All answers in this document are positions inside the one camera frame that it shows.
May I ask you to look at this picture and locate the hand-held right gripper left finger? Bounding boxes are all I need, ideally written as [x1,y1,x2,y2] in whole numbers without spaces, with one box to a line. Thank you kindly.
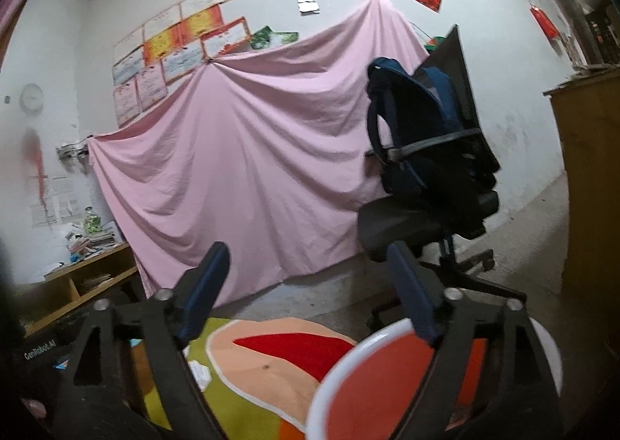
[60,241,231,440]

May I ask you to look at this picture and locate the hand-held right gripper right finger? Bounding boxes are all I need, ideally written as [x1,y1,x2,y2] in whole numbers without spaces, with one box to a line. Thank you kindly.
[387,241,565,440]

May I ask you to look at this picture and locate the red basin with white rim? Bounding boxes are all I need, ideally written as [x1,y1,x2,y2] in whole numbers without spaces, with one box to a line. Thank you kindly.
[307,316,563,440]

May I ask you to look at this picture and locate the black office chair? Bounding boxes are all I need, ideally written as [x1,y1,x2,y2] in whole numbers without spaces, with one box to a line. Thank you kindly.
[357,24,529,329]

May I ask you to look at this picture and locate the white crumpled paper scrap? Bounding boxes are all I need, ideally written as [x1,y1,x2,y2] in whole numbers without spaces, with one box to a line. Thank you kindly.
[186,359,212,390]

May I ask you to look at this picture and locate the colourful printed blanket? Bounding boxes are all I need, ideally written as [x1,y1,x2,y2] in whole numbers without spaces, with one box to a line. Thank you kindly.
[53,316,490,440]

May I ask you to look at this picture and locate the wooden shelf desk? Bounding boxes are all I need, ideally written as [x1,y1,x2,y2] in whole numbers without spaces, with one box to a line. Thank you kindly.
[14,241,146,339]

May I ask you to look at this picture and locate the pile of books and papers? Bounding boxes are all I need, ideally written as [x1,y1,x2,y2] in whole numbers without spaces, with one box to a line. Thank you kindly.
[43,222,127,276]

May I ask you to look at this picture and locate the glass jar with green contents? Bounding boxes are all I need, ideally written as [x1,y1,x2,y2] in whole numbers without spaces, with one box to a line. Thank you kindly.
[82,206,103,235]

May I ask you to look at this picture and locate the pink hanging sheet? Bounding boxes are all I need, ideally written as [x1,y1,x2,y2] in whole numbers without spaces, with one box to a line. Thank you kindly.
[87,0,432,308]

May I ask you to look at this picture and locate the dark blue backpack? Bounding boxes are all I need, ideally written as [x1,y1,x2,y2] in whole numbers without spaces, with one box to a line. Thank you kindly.
[365,57,482,199]

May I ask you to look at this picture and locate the wooden cabinet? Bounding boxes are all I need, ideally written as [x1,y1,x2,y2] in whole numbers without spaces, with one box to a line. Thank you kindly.
[542,65,620,325]

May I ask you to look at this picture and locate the red hanging ornament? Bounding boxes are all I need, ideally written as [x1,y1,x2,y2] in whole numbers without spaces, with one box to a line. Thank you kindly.
[529,2,565,53]

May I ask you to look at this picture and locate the white wall notices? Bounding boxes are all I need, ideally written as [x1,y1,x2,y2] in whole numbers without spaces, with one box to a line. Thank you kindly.
[31,174,78,228]

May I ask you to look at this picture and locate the wall power strip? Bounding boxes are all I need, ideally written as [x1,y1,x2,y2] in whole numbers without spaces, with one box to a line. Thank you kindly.
[55,140,93,165]

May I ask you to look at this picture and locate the round white wall clock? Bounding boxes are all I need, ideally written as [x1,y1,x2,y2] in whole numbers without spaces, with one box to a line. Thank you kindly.
[20,83,45,112]

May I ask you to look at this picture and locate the green wall pictures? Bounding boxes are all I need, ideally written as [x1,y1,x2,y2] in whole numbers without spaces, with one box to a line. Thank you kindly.
[249,25,298,50]

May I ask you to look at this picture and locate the group of wall certificates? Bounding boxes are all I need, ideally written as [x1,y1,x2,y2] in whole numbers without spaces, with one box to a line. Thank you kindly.
[112,0,271,127]

